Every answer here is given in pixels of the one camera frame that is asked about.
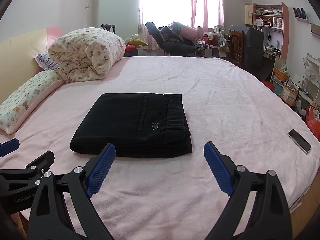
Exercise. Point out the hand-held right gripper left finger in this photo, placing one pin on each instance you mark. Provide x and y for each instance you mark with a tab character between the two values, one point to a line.
101	170

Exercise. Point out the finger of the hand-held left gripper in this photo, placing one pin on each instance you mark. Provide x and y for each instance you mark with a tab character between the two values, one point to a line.
10	146
46	161

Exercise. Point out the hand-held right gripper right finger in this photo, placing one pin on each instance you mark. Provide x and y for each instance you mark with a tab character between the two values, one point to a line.
217	170

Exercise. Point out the black pants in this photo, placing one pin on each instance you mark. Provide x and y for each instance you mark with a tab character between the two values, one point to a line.
125	122

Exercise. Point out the bear-print pillow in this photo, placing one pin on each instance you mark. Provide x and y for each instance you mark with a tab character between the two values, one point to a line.
27	97

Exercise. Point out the pink bed blanket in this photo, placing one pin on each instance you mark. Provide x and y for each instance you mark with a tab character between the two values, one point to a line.
225	105

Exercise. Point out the smartphone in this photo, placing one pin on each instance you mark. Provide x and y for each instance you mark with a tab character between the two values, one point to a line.
299	141

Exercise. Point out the purple-print white pillow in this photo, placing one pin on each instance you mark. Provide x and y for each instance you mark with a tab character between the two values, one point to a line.
46	61

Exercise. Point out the cream and pink headboard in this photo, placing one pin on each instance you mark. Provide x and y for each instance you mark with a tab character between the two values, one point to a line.
20	52

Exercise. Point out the red plastic bag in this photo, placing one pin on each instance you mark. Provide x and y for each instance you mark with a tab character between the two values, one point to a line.
313	122

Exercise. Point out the bear-print folded duvet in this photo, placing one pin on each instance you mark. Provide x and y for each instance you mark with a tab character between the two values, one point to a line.
90	52

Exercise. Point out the brown wooden chair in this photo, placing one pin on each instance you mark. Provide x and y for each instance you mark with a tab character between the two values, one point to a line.
236	45

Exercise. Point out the white storage rack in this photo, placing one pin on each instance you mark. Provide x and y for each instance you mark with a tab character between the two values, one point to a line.
311	80

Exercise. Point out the dark grey cabinet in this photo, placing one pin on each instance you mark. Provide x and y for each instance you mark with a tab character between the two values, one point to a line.
253	45

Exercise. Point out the black recliner chair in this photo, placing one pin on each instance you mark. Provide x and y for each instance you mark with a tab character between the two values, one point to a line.
175	46

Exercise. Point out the yellow plush toy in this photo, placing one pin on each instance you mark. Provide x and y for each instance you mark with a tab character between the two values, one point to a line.
138	42

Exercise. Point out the pink cushion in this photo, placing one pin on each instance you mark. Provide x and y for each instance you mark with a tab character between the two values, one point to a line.
188	31

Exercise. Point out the dark wooden chair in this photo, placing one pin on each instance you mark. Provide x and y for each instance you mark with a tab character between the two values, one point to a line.
108	27

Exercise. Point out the pink and white bookshelf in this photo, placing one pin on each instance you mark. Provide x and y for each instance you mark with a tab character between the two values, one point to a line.
268	17

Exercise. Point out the pink curtain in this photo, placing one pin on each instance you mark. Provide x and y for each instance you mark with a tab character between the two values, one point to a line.
212	2

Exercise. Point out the bright window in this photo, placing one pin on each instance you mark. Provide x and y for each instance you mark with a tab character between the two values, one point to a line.
165	0

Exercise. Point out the wall shelf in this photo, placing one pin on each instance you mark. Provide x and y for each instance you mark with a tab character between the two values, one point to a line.
300	15

